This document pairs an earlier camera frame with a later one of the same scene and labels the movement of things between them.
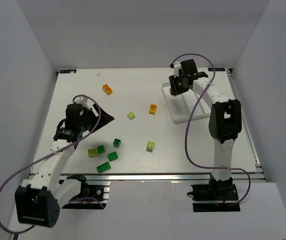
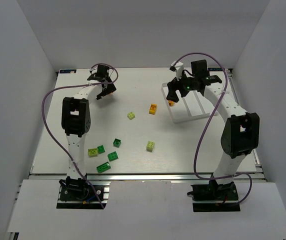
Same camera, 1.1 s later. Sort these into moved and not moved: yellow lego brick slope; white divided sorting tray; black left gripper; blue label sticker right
Moved: black left gripper
Not moved: white divided sorting tray; blue label sticker right; yellow lego brick slope
